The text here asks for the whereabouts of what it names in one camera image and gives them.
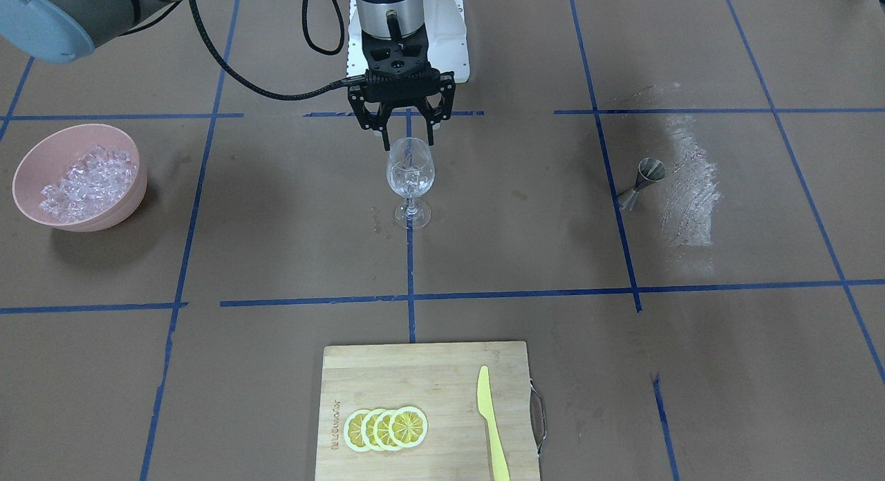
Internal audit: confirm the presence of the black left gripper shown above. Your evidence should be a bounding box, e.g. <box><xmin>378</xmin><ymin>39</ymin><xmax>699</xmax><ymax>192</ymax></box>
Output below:
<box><xmin>348</xmin><ymin>36</ymin><xmax>456</xmax><ymax>151</ymax></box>

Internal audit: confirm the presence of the clear ice cube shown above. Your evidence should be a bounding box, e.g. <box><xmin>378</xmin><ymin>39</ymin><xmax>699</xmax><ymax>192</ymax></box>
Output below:
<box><xmin>394</xmin><ymin>169</ymin><xmax>425</xmax><ymax>197</ymax></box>

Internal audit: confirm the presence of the steel double jigger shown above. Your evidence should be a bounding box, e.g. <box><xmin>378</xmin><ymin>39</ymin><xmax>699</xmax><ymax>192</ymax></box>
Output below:
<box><xmin>617</xmin><ymin>158</ymin><xmax>667</xmax><ymax>211</ymax></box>

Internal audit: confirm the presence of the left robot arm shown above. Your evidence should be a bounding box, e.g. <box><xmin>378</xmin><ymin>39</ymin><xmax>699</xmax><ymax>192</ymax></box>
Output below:
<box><xmin>1</xmin><ymin>0</ymin><xmax>469</xmax><ymax>148</ymax></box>

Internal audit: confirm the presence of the clear wine glass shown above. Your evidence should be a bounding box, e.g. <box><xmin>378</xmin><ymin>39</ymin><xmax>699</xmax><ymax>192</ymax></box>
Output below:
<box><xmin>386</xmin><ymin>137</ymin><xmax>436</xmax><ymax>229</ymax></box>

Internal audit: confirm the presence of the pile of clear ice cubes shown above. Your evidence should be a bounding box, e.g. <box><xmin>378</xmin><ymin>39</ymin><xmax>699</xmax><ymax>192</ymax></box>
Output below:
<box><xmin>40</xmin><ymin>144</ymin><xmax>138</xmax><ymax>223</ymax></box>

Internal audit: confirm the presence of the bamboo cutting board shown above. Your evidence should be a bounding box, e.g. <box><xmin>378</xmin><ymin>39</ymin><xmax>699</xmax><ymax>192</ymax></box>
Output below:
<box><xmin>314</xmin><ymin>341</ymin><xmax>543</xmax><ymax>480</ymax></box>

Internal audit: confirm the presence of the pink bowl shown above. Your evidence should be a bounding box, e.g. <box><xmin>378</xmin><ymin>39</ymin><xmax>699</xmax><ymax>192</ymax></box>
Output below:
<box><xmin>12</xmin><ymin>123</ymin><xmax>147</xmax><ymax>232</ymax></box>

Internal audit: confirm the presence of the yellow plastic knife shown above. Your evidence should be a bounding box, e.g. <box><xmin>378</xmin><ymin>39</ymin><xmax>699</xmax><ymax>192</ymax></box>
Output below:
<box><xmin>475</xmin><ymin>365</ymin><xmax>511</xmax><ymax>480</ymax></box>

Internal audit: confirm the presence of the black camera cable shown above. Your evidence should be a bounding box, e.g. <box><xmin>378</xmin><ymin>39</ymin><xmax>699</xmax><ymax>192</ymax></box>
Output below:
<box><xmin>188</xmin><ymin>0</ymin><xmax>367</xmax><ymax>102</ymax></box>

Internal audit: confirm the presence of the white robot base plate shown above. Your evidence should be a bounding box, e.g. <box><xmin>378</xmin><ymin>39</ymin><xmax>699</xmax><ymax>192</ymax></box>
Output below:
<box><xmin>346</xmin><ymin>0</ymin><xmax>471</xmax><ymax>86</ymax></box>

